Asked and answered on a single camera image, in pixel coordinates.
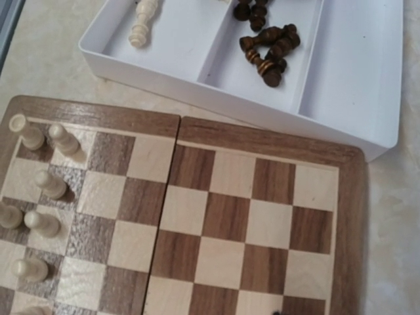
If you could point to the white plastic divided tray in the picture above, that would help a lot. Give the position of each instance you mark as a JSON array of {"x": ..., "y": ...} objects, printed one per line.
[{"x": 342, "y": 83}]

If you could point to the wooden chess board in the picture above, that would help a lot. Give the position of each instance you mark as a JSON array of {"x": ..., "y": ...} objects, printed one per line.
[{"x": 178, "y": 215}]

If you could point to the pile of dark chess pieces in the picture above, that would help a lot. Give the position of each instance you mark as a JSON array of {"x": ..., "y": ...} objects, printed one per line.
[{"x": 268, "y": 48}]

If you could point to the white pawn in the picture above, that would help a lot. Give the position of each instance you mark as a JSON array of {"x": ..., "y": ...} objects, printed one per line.
[
  {"x": 64, "y": 141},
  {"x": 31, "y": 269},
  {"x": 51, "y": 185},
  {"x": 32, "y": 137},
  {"x": 11, "y": 216},
  {"x": 43, "y": 224}
]

